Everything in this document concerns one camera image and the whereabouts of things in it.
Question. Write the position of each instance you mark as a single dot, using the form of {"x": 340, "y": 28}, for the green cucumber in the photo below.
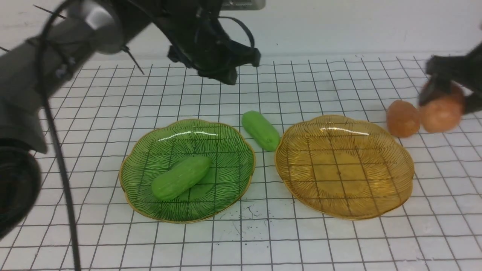
{"x": 261, "y": 130}
{"x": 186, "y": 173}

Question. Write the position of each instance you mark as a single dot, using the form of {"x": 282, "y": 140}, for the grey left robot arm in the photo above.
{"x": 77, "y": 29}

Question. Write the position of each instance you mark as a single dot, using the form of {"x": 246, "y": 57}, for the green glass plate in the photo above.
{"x": 230, "y": 174}

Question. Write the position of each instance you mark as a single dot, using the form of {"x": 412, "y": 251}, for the orange potato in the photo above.
{"x": 443, "y": 113}
{"x": 402, "y": 119}

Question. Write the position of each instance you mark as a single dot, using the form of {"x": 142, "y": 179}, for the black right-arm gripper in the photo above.
{"x": 462, "y": 69}

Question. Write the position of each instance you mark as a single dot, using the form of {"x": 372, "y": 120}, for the amber glass plate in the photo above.
{"x": 345, "y": 168}

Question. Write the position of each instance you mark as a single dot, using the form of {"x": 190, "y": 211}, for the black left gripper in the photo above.
{"x": 199, "y": 41}

